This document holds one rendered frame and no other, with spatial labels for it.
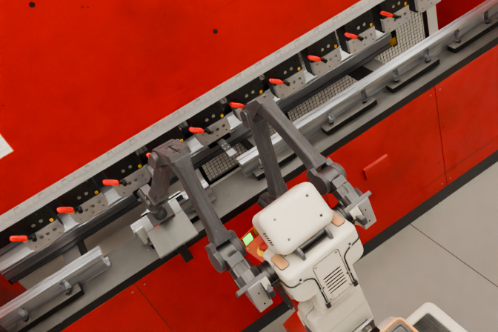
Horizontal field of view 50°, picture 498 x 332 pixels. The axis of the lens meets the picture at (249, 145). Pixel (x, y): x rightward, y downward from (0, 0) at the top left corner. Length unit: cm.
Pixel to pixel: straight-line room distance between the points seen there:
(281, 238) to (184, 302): 112
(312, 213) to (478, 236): 168
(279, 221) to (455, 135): 170
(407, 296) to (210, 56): 164
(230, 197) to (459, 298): 127
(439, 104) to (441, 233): 76
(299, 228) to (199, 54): 84
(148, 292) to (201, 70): 102
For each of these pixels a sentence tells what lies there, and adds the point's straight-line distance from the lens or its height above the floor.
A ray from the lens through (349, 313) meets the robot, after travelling 201.
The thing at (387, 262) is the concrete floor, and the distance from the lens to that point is 312.
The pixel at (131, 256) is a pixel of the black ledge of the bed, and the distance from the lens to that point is 248.
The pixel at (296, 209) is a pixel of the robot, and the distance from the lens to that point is 162.
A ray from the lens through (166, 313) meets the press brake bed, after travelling 264.
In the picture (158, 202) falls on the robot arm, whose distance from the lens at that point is 203.
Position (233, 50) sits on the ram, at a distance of 217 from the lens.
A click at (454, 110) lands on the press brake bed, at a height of 60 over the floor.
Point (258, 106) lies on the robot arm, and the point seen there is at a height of 145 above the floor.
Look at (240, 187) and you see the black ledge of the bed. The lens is 248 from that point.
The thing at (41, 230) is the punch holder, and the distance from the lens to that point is 228.
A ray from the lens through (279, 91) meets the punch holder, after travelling 235.
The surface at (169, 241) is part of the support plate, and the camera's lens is 224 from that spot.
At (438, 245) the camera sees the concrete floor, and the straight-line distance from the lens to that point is 315.
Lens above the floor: 253
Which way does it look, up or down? 38 degrees down
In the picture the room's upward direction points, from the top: 24 degrees counter-clockwise
